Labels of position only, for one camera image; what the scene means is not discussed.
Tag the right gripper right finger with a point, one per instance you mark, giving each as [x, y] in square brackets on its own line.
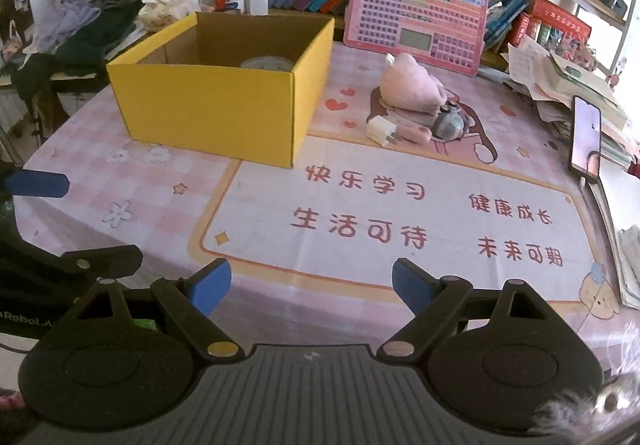
[436, 305]

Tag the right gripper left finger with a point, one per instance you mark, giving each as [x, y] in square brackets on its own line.
[183, 307]

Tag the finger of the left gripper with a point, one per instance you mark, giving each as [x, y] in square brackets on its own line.
[111, 262]
[30, 183]

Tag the grey toy robot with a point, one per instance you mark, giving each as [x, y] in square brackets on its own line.
[451, 124]

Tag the white plug adapter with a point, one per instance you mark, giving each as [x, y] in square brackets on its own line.
[381, 131]

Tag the pink cartoon desk mat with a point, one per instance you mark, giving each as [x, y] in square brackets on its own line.
[312, 247]

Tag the pile of clothes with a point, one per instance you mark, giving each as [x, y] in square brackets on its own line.
[74, 37]

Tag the pink rectangular case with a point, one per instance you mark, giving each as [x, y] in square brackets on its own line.
[413, 132]

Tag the pink plush toy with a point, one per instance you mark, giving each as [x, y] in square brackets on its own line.
[405, 84]

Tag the yellow cardboard box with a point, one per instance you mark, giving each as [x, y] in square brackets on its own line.
[183, 86]

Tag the white tissue pack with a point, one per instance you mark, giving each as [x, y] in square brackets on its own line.
[155, 15]

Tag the smartphone with video call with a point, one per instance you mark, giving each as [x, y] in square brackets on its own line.
[585, 143]

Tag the stack of papers and books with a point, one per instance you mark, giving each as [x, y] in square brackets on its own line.
[548, 77]

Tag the clear plastic round container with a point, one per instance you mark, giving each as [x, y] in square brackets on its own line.
[268, 62]

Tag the pink toy learning tablet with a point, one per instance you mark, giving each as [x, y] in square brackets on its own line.
[444, 33]

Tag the red book box set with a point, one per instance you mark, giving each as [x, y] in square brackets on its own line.
[540, 13]

